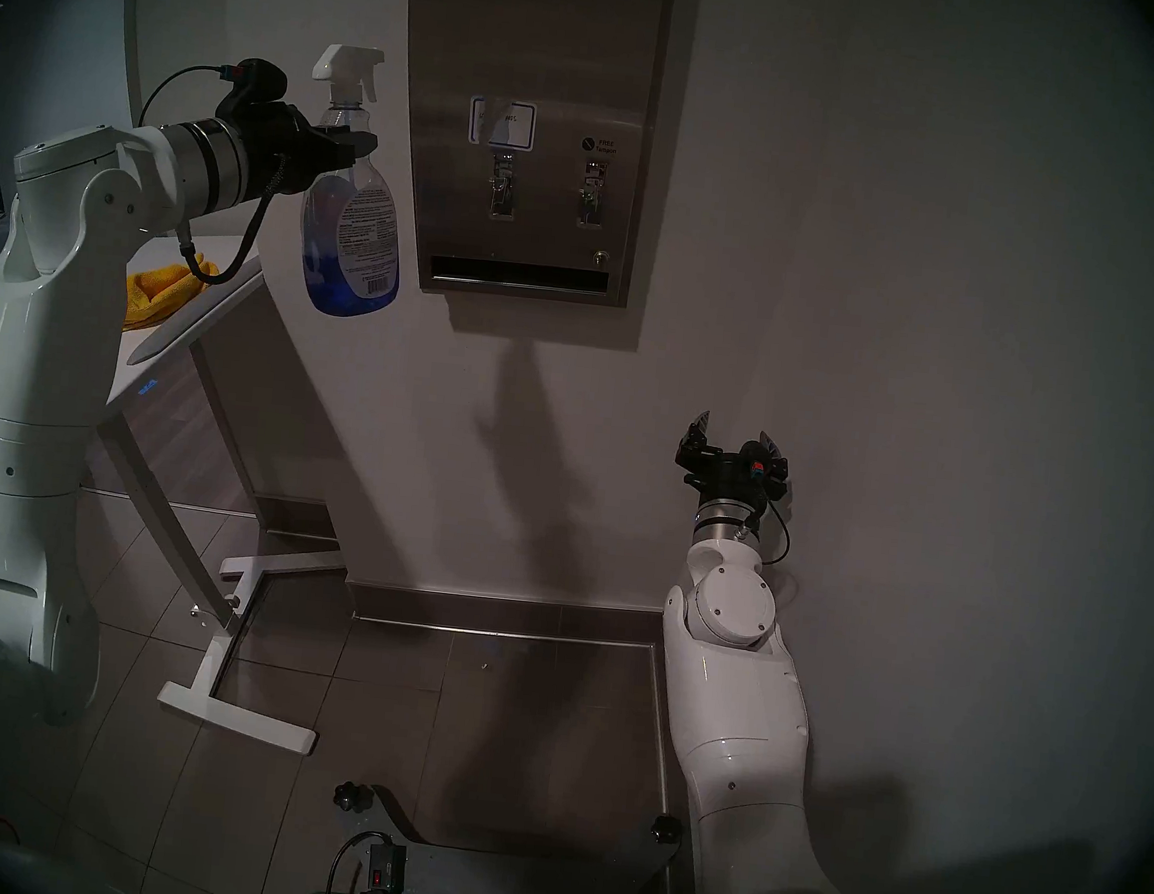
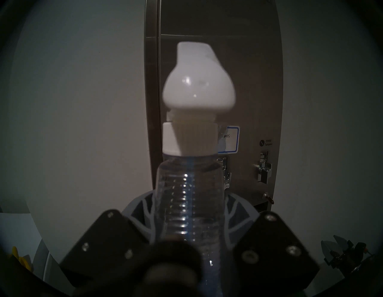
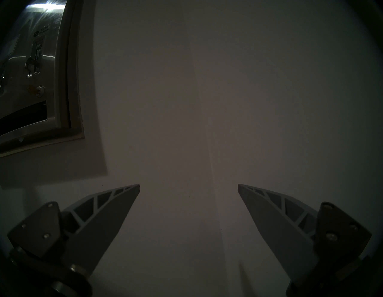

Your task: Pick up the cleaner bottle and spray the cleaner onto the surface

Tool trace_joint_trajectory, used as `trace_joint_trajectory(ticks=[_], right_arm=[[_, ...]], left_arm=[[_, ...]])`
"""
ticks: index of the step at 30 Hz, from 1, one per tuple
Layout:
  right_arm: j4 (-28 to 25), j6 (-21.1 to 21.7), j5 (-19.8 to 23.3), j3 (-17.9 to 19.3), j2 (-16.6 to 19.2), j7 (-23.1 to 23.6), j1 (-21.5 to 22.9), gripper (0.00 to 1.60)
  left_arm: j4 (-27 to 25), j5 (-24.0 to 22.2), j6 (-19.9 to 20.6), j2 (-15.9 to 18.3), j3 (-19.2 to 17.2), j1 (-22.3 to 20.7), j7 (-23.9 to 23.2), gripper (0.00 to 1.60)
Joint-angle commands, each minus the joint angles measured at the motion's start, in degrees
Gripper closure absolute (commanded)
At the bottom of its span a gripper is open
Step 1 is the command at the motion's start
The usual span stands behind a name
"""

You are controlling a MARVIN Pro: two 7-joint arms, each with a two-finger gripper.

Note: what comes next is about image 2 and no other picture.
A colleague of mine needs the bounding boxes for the gray left gripper right finger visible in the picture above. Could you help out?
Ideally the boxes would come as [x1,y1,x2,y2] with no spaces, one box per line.
[223,193,319,288]

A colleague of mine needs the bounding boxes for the gray left gripper left finger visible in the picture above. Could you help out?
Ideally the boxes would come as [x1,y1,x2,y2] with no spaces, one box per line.
[60,192,156,279]

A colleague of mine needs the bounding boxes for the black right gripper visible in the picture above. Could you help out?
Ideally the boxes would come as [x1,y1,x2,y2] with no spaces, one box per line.
[321,235,372,275]

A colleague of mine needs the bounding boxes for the blue cleaner spray bottle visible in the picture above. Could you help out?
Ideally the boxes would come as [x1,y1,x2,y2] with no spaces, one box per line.
[153,41,238,297]

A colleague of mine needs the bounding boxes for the yellow cleaning cloth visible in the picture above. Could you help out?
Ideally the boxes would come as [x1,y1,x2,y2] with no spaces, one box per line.
[10,246,32,272]

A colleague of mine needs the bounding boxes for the white overbed table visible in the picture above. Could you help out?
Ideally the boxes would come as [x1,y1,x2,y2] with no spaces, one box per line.
[0,212,72,297]

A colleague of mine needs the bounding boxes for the stainless steel wall dispenser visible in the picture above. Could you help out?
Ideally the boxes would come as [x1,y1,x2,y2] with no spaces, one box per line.
[145,0,284,210]

